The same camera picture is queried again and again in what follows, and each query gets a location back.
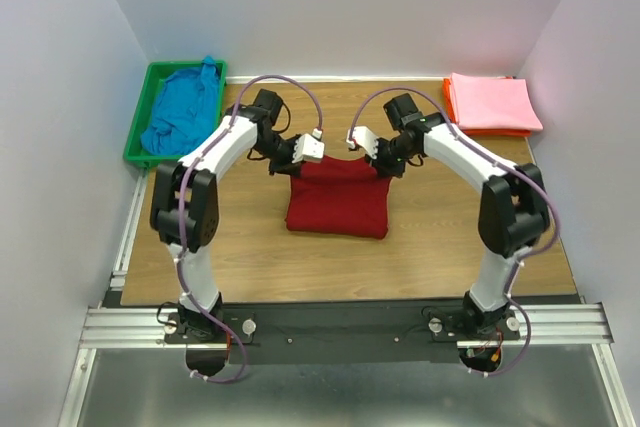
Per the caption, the red t-shirt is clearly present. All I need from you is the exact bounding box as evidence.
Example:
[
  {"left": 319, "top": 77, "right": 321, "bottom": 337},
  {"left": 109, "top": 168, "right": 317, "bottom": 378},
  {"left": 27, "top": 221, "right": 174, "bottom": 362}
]
[{"left": 285, "top": 156, "right": 391, "bottom": 240}]

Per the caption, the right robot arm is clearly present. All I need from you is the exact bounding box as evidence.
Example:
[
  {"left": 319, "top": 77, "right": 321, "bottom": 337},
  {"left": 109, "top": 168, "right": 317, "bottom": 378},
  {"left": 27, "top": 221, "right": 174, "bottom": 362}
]
[{"left": 351, "top": 93, "right": 551, "bottom": 336}]

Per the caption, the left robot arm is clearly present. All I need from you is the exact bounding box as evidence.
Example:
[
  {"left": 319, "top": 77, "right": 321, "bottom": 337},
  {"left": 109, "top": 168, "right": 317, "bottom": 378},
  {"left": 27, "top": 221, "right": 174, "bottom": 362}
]
[{"left": 150, "top": 89, "right": 303, "bottom": 343}]

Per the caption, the orange folded t-shirt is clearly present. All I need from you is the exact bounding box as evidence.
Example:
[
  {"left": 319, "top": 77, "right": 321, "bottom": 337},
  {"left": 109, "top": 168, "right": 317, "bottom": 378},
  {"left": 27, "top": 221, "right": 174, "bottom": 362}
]
[{"left": 442, "top": 78, "right": 532, "bottom": 138}]

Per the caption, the blue t-shirt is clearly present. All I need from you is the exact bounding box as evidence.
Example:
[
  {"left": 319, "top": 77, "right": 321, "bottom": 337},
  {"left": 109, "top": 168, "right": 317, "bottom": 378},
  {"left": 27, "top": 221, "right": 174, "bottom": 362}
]
[{"left": 140, "top": 56, "right": 220, "bottom": 156}]

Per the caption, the pink folded t-shirt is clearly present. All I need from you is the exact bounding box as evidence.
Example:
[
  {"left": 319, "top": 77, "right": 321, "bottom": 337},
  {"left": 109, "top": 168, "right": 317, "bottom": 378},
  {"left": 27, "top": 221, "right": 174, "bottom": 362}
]
[{"left": 449, "top": 73, "right": 543, "bottom": 133}]

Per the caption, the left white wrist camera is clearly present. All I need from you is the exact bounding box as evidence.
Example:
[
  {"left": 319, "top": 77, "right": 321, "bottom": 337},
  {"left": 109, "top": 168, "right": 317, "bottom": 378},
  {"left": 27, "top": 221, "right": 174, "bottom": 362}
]
[{"left": 292, "top": 134, "right": 325, "bottom": 164}]

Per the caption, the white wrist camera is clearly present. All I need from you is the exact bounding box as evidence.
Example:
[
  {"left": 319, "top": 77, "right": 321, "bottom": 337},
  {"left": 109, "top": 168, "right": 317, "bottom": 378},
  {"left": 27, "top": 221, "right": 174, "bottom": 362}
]
[
  {"left": 346, "top": 126, "right": 380, "bottom": 159},
  {"left": 292, "top": 134, "right": 325, "bottom": 164}
]

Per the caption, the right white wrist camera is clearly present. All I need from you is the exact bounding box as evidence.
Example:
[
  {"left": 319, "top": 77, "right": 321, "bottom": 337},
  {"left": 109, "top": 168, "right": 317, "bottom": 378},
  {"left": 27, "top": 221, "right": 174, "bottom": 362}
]
[{"left": 346, "top": 126, "right": 380, "bottom": 159}]

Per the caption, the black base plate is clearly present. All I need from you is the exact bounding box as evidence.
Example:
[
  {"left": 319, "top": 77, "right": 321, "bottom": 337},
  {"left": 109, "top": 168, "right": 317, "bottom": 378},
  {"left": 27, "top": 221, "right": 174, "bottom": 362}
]
[{"left": 156, "top": 298, "right": 522, "bottom": 373}]

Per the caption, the aluminium frame rail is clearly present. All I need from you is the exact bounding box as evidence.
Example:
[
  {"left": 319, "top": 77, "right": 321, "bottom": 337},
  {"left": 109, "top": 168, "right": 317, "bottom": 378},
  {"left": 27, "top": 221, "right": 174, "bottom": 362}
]
[{"left": 57, "top": 166, "right": 636, "bottom": 427}]

